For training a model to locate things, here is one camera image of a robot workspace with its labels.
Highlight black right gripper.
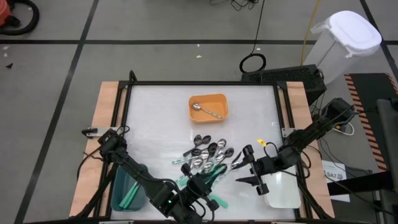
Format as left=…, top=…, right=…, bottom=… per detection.
left=231, top=144, right=280, bottom=197

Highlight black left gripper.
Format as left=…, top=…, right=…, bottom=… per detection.
left=181, top=162, right=230, bottom=212

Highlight white plastic bin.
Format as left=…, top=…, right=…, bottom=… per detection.
left=261, top=169, right=302, bottom=210

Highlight orange plastic bin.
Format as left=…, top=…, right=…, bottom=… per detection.
left=188, top=93, right=229, bottom=124

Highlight white paper label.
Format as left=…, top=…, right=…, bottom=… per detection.
left=322, top=159, right=351, bottom=203

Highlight teal plastic bin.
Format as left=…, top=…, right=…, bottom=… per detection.
left=111, top=163, right=150, bottom=213

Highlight black computer case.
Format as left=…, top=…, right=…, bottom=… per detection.
left=241, top=64, right=328, bottom=106

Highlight black beam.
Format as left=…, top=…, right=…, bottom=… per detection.
left=326, top=179, right=395, bottom=197

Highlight hazard striped black mat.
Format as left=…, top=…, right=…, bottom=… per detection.
left=343, top=73, right=398, bottom=172

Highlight white trash can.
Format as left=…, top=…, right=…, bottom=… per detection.
left=303, top=10, right=383, bottom=85

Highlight orange vacuum cleaner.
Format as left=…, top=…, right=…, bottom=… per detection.
left=0, top=0, right=12, bottom=27

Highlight black diagonal frame strut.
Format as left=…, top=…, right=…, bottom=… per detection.
left=74, top=149, right=121, bottom=218
left=295, top=174, right=332, bottom=220

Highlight yellow plug with white cable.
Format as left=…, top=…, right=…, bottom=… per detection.
left=333, top=123, right=355, bottom=137

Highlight black coiled cable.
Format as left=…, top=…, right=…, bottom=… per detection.
left=239, top=0, right=267, bottom=74

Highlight dark gray post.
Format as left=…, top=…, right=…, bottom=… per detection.
left=376, top=98, right=398, bottom=224

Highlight yellow cable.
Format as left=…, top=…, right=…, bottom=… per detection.
left=300, top=0, right=322, bottom=66

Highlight tangled black cables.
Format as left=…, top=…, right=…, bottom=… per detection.
left=208, top=0, right=259, bottom=12

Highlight black vacuum hose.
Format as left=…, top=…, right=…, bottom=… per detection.
left=0, top=0, right=40, bottom=36

